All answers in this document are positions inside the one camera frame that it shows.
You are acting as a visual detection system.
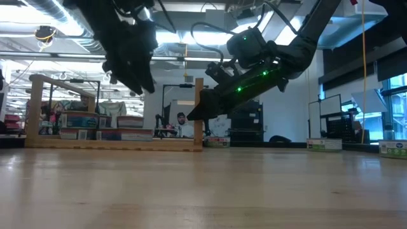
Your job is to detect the pale hanging cloth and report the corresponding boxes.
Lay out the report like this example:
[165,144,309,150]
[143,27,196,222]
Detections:
[97,101,128,117]

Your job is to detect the silver ceiling duct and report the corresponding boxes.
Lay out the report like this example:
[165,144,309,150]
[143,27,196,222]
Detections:
[18,0,107,53]

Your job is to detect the silver-topped green label can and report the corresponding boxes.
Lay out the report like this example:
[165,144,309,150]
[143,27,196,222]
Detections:
[306,137,343,153]
[378,139,407,160]
[203,136,231,148]

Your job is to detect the person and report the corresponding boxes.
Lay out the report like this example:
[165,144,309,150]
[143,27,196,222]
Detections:
[68,94,93,112]
[173,111,195,139]

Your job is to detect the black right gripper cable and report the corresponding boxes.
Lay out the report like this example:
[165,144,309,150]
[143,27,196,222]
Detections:
[190,21,238,64]

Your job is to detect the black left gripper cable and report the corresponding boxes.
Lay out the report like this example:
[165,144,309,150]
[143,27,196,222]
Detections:
[155,0,177,34]

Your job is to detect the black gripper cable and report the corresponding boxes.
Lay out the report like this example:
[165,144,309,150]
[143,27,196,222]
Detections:
[155,0,177,34]
[190,21,238,64]

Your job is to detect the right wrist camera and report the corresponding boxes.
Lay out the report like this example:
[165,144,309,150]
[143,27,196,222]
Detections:
[226,27,278,69]

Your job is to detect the red storage bins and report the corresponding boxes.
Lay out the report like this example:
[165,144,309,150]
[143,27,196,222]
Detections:
[3,113,27,130]

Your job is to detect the black equipment rack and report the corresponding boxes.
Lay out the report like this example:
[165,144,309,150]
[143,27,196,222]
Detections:
[229,100,265,142]

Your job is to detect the wooden slatted shelf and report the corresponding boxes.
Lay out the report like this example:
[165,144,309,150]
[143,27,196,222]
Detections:
[24,74,204,153]

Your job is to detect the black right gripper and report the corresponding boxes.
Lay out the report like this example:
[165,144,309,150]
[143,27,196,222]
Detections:
[186,59,307,121]

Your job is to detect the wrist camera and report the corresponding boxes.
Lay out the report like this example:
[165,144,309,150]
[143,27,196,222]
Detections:
[127,0,156,23]
[226,27,278,69]

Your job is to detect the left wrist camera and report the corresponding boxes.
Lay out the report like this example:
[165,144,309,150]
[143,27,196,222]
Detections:
[127,0,156,23]

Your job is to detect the window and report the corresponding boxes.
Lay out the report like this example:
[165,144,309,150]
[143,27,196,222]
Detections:
[380,73,407,142]

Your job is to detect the ceiling cable reel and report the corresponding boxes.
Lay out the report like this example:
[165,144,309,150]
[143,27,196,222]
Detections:
[34,25,57,48]

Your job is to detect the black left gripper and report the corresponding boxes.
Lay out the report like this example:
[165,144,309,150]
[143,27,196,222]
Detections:
[92,18,159,95]

